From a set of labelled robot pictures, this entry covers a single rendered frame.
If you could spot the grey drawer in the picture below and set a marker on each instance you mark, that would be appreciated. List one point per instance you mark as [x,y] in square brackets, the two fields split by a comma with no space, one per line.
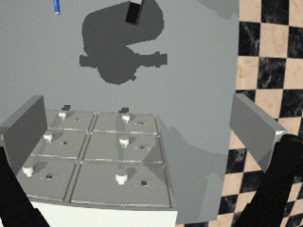
[60,144]
[69,121]
[44,179]
[134,186]
[113,122]
[141,149]

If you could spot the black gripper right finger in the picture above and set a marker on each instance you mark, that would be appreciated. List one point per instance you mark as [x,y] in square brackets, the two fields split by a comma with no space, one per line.
[277,154]

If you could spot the white chest of drawers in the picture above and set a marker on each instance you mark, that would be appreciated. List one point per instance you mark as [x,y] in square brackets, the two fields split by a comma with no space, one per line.
[67,214]

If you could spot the blue battery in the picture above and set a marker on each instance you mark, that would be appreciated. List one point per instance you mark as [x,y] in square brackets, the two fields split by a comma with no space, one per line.
[56,6]

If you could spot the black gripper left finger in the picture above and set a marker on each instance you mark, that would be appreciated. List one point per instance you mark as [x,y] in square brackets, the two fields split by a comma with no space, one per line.
[19,135]

